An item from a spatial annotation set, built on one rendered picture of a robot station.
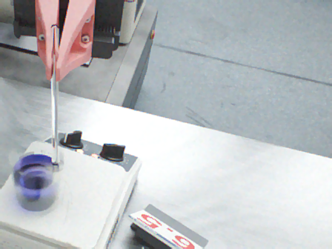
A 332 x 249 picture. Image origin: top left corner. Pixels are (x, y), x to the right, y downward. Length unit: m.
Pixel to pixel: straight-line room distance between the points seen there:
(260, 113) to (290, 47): 0.57
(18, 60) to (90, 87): 0.25
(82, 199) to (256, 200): 0.27
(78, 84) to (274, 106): 0.99
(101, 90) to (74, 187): 0.88
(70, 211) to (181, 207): 0.19
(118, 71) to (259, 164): 0.82
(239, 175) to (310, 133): 1.36
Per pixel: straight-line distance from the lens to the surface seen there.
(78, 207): 0.49
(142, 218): 0.57
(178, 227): 0.60
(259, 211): 0.65
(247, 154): 0.72
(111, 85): 1.38
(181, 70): 2.12
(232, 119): 1.94
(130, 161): 0.59
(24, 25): 0.47
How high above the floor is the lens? 1.24
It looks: 47 degrees down
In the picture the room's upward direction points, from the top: 9 degrees clockwise
